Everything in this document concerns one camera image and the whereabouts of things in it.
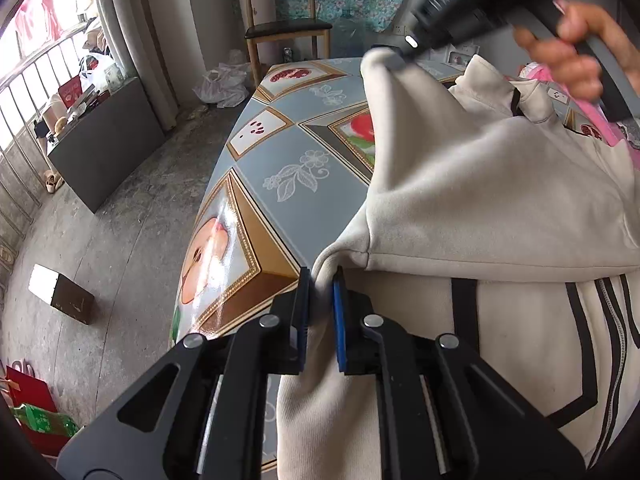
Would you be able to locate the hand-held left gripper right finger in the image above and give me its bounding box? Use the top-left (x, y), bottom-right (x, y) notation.
top-left (332, 266), bottom-right (586, 480)

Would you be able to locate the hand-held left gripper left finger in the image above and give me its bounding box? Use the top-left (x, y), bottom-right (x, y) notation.
top-left (56, 266), bottom-right (313, 480)

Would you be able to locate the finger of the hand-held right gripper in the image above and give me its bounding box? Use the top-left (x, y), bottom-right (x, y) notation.
top-left (371, 45), bottom-right (419, 69)

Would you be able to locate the cream jacket with black stripes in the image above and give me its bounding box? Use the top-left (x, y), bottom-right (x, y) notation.
top-left (277, 47), bottom-right (640, 480)

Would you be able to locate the person's right hand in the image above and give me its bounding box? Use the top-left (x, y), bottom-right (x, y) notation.
top-left (515, 0), bottom-right (640, 104)

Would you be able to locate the clear water jug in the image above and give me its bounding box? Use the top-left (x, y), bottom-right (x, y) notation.
top-left (330, 15), bottom-right (373, 58)

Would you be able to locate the wooden chair with dark seat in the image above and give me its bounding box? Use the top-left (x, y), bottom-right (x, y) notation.
top-left (236, 0), bottom-right (333, 88)

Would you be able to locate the white cylinder roll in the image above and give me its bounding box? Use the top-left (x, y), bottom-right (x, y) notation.
top-left (240, 0), bottom-right (278, 61)

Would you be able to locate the fruit print tablecloth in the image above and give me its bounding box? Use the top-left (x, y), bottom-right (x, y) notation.
top-left (170, 57), bottom-right (608, 473)

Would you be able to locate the white plastic bag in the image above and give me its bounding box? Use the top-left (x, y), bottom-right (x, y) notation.
top-left (192, 50), bottom-right (253, 108)
top-left (79, 54), bottom-right (125, 96)

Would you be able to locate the pink flower print blanket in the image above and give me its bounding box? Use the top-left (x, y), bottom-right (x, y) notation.
top-left (520, 62), bottom-right (640, 150)

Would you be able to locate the brown cardboard box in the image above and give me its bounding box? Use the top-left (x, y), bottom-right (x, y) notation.
top-left (28, 263), bottom-right (96, 326)

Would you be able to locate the grey curtain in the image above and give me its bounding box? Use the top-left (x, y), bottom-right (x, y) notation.
top-left (92, 0), bottom-right (206, 121)

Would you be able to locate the grey cabinet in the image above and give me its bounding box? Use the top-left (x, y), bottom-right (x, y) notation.
top-left (47, 77), bottom-right (166, 213)

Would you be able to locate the green packet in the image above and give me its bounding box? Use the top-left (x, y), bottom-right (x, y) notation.
top-left (12, 404), bottom-right (81, 438)

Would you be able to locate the red bag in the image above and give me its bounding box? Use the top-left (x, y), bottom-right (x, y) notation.
top-left (0, 365), bottom-right (71, 456)

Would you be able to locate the red box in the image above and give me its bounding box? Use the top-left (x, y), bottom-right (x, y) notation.
top-left (57, 77), bottom-right (88, 108)

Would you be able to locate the metal window railing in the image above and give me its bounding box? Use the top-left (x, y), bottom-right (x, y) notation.
top-left (0, 25), bottom-right (101, 261)

